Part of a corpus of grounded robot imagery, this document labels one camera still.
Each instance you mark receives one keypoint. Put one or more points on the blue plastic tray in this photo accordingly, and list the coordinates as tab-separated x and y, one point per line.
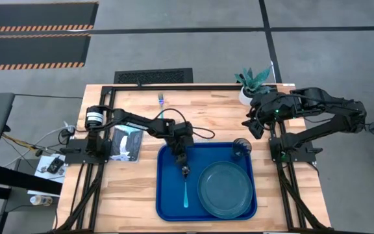
170	195

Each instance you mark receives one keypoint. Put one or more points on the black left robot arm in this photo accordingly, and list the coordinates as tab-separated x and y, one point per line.
135	125

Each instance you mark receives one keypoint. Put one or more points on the white paper sheet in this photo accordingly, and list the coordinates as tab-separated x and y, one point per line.
41	175

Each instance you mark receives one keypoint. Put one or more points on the black handheld device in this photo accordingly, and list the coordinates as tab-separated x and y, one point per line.
54	165

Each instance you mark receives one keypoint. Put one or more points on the black hazard-striped floor mat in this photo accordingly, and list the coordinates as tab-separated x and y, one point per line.
37	14
34	48

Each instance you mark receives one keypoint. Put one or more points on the black low shelf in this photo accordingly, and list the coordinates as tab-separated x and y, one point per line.
21	182

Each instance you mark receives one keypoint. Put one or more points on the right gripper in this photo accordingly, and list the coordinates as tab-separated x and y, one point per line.
263	109

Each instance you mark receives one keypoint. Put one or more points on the plant in white pot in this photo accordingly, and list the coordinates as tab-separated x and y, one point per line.
250	83

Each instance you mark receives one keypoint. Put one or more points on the teal round plate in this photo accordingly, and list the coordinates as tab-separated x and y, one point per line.
225	190

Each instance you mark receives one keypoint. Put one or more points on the clear water bottle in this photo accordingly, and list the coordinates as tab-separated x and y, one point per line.
41	200

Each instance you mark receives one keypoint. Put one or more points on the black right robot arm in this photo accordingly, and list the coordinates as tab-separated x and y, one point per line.
336	126

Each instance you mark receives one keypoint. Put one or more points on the black perforated floor grate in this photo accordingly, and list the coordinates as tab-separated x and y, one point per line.
153	76

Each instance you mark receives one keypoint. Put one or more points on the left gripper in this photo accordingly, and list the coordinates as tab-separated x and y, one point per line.
181	153

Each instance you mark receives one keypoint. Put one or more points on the black aluminium table frame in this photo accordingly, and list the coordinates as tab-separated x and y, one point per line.
190	87

